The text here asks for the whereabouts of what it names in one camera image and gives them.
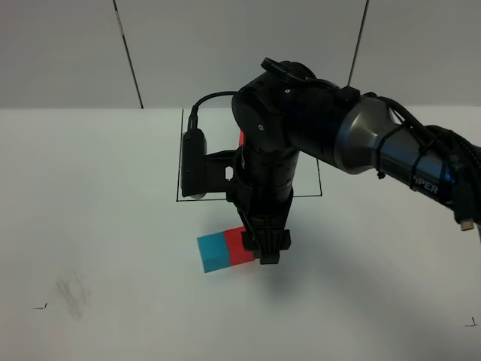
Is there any blue cube block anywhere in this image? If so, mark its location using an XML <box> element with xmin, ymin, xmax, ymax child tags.
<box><xmin>197</xmin><ymin>232</ymin><xmax>230</xmax><ymax>273</ymax></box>

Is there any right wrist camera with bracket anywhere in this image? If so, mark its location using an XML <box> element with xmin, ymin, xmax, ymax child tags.
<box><xmin>180</xmin><ymin>129</ymin><xmax>237</xmax><ymax>198</ymax></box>

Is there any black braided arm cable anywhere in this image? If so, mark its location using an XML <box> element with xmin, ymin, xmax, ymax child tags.
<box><xmin>383</xmin><ymin>96</ymin><xmax>481</xmax><ymax>245</ymax></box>

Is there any black right camera cable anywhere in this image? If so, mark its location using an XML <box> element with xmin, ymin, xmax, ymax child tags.
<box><xmin>186</xmin><ymin>90</ymin><xmax>237</xmax><ymax>132</ymax></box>

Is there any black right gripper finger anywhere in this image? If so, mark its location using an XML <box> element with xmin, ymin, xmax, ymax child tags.
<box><xmin>241</xmin><ymin>230</ymin><xmax>262</xmax><ymax>259</ymax></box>
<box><xmin>259</xmin><ymin>229</ymin><xmax>291</xmax><ymax>265</ymax></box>

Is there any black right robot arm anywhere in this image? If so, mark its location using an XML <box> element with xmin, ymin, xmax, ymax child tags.
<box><xmin>231</xmin><ymin>59</ymin><xmax>480</xmax><ymax>264</ymax></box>

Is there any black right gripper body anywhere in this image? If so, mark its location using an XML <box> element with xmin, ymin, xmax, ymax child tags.
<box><xmin>228</xmin><ymin>144</ymin><xmax>299</xmax><ymax>241</ymax></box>

